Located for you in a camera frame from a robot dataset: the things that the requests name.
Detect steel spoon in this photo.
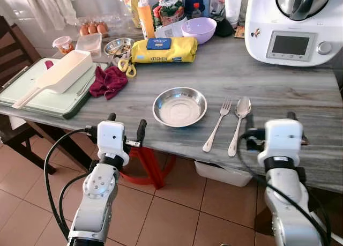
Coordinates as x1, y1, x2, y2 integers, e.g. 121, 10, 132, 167
228, 96, 252, 158

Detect steel fork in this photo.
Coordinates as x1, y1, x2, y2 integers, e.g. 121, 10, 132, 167
202, 98, 233, 153

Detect dark red cloth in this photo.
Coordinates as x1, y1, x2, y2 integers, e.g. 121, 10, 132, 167
88, 65, 129, 101

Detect red stool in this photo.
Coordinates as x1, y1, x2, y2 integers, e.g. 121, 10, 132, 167
118, 145, 177, 191

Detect wide steel bowl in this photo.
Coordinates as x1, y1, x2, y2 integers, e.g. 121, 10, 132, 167
153, 87, 208, 128

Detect white plastic box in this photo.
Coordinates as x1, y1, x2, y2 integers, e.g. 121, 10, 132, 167
193, 160, 253, 188

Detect pale green cutting board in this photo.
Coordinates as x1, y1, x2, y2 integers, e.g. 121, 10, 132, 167
0, 57, 100, 120

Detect small steel bowl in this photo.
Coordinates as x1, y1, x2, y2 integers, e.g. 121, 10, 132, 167
103, 38, 136, 59

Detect clear plastic food container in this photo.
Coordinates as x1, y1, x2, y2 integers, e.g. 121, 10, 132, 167
75, 33, 103, 56

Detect white kitchen cooking machine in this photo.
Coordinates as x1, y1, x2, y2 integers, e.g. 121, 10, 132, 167
244, 0, 343, 68

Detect yellow kitchen wipes pack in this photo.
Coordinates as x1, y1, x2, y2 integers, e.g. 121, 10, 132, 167
130, 36, 199, 64

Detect small cup with red contents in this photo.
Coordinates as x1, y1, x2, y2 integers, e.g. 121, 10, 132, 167
53, 36, 74, 56

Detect black cloth lump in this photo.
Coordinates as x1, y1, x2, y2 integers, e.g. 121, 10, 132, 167
214, 18, 234, 38

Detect white paper sheet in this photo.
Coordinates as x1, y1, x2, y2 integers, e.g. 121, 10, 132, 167
155, 22, 189, 41

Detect orange squeeze bottle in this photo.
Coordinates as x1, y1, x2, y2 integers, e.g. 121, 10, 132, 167
137, 0, 156, 40

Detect purple plastic bowl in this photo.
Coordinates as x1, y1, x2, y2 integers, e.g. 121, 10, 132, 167
181, 17, 218, 45

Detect dark wooden chair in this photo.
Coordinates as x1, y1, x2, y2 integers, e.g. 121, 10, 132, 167
0, 16, 58, 175

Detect tall clear plastic cup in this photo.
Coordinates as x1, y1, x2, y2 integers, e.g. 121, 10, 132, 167
223, 0, 244, 28

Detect red green snack bag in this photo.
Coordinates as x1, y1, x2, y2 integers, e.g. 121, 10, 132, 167
155, 0, 186, 26

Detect small dark red-capped bottle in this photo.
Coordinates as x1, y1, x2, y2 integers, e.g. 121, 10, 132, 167
191, 2, 205, 19

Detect white curtain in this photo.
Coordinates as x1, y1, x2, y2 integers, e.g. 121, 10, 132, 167
19, 0, 82, 28

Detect dark blue jar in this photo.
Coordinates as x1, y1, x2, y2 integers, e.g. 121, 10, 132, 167
183, 0, 207, 17

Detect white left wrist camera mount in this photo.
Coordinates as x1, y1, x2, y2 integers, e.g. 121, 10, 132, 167
96, 121, 130, 166

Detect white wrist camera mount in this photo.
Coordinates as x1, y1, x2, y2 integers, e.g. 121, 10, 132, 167
258, 118, 304, 168
96, 121, 130, 166

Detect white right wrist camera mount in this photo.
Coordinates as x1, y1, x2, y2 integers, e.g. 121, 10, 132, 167
258, 118, 304, 168

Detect yellow handled scissors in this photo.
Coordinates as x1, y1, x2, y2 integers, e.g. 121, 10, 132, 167
110, 47, 138, 78

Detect long black left arm cable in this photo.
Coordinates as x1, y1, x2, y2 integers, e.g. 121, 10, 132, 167
43, 128, 99, 240

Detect short black left arm cable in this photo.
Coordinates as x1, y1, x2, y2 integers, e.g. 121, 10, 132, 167
58, 173, 92, 232

